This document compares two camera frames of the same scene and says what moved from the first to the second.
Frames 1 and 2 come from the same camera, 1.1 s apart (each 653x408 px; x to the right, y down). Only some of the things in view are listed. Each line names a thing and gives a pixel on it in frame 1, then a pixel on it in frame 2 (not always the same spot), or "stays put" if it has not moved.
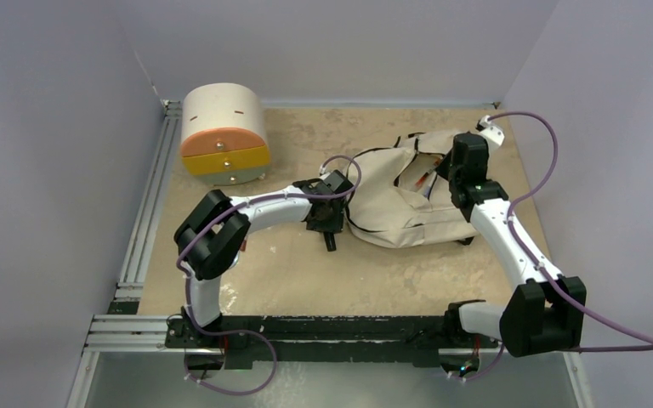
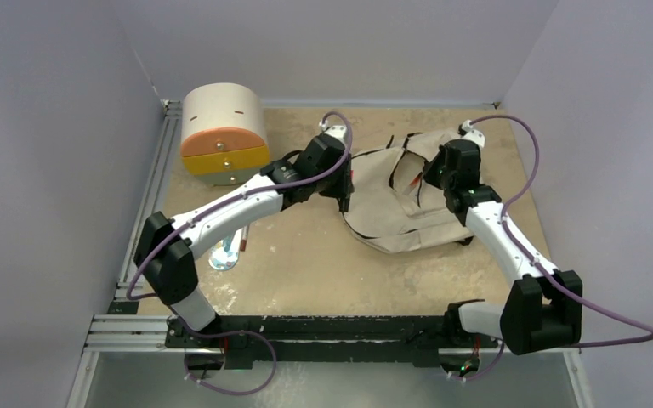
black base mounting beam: [326, 342] stays put
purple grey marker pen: [428, 187] -> [418, 192]
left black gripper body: [331, 222] -> [316, 191]
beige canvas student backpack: [395, 196] stays put
